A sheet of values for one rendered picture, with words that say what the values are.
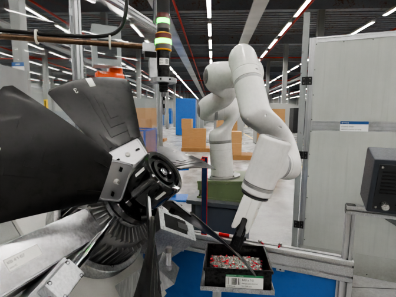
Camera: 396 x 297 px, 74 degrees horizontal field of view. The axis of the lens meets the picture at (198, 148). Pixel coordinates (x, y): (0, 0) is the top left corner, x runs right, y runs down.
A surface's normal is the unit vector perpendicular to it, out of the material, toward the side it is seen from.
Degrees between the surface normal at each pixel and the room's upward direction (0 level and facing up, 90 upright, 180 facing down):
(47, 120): 75
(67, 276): 50
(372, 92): 89
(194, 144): 90
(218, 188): 90
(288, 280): 90
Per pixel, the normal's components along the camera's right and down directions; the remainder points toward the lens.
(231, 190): -0.32, 0.11
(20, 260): 0.72, -0.60
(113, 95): 0.34, -0.55
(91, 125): 0.22, -0.33
